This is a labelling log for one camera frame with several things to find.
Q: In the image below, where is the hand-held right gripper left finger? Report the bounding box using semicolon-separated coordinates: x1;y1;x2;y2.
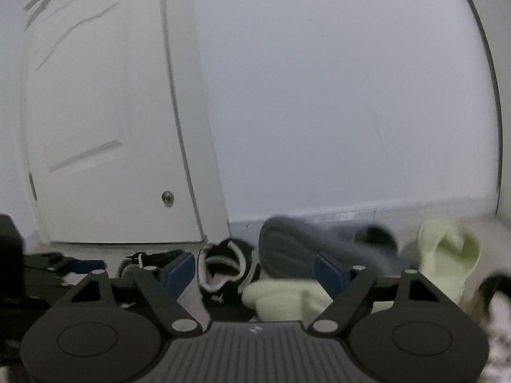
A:
60;252;202;336

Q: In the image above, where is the light green slide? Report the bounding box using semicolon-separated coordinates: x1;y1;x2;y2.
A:
417;219;482;306
241;278;338;323

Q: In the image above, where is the white door frame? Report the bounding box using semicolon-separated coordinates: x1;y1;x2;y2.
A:
8;0;232;245

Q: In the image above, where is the white door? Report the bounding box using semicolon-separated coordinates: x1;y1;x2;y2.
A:
24;0;208;244

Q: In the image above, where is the white baseboard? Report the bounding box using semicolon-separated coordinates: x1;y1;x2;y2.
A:
228;195;500;230

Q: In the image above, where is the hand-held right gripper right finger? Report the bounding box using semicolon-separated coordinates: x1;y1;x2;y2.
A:
309;253;452;336

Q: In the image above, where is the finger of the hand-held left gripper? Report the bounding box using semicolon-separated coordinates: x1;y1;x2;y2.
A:
23;252;106;278

